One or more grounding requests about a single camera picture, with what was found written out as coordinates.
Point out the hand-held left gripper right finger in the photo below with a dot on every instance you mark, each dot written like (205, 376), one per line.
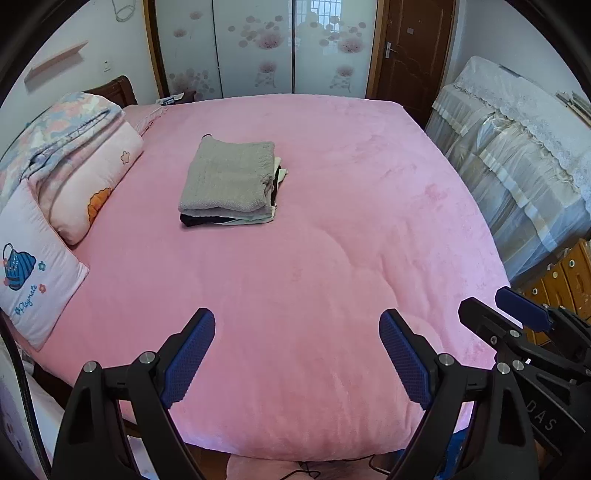
(404, 357)

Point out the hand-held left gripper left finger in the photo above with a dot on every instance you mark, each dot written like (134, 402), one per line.
(191, 357)

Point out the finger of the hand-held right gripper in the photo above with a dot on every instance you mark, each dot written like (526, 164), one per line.
(498, 330)
(521, 307)

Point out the grey knitted cardigan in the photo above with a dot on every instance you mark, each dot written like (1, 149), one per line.
(226, 175)

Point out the orange wooden drawer cabinet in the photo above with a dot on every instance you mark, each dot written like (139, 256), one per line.
(568, 277)

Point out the blue object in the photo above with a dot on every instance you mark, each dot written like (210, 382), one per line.
(455, 457)

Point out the person's pink clothing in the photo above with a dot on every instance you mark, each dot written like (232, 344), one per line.
(258, 468)

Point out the white lace covered furniture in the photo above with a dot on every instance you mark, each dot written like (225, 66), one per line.
(508, 161)

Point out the pink bed blanket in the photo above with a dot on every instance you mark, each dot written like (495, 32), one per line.
(346, 207)

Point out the pink pillow with bag print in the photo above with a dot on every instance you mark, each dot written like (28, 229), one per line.
(32, 277)

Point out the pink pillow with orange print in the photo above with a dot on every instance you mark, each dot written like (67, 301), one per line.
(92, 184)

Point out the green and black garment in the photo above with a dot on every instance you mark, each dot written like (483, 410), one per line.
(278, 177)

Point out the floral folded blanket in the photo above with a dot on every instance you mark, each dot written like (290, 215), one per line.
(60, 129)

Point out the brown wooden door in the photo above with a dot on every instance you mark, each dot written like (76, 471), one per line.
(415, 55)

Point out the wooden headboard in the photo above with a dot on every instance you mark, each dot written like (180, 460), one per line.
(120, 90)

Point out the floral sliding wardrobe doors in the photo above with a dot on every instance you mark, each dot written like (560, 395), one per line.
(258, 46)

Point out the wooden wall shelf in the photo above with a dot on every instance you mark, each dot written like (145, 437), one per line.
(55, 62)

